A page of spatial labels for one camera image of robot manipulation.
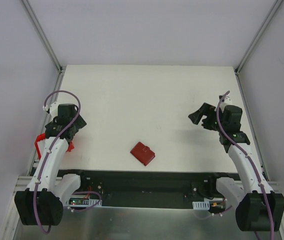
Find left aluminium frame post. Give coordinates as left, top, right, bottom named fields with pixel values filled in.
left=20, top=0, right=64, bottom=73

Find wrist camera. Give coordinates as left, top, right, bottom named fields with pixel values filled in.
left=42, top=101, right=59, bottom=118
left=218, top=95, right=233, bottom=112

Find aluminium frame post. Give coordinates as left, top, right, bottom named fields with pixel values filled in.
left=20, top=0, right=64, bottom=73
left=234, top=0, right=284, bottom=76

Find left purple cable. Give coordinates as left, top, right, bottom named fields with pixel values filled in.
left=32, top=90, right=83, bottom=235

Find red leather card holder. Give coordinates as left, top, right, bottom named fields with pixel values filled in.
left=130, top=141, right=156, bottom=166

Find right white cable duct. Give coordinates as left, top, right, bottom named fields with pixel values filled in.
left=192, top=201, right=210, bottom=211

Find purple cable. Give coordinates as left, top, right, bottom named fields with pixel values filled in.
left=32, top=90, right=83, bottom=235
left=215, top=90, right=277, bottom=240

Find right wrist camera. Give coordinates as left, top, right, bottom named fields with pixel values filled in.
left=218, top=95, right=233, bottom=112

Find left white cable duct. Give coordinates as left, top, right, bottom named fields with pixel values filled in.
left=68, top=198, right=103, bottom=208

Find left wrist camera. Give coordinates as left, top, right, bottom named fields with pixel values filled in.
left=42, top=101, right=59, bottom=118

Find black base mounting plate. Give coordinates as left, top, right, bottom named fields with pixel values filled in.
left=57, top=169, right=240, bottom=209

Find right aluminium frame post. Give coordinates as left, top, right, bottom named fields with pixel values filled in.
left=234, top=0, right=284, bottom=76

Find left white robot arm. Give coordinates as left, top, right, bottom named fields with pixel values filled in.
left=14, top=103, right=88, bottom=226

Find red plastic bin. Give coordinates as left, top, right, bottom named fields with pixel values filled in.
left=34, top=133, right=75, bottom=160

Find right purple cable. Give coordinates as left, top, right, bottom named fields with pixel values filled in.
left=215, top=90, right=277, bottom=240

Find white cable duct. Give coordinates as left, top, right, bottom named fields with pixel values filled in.
left=68, top=198, right=103, bottom=208
left=192, top=201, right=210, bottom=211

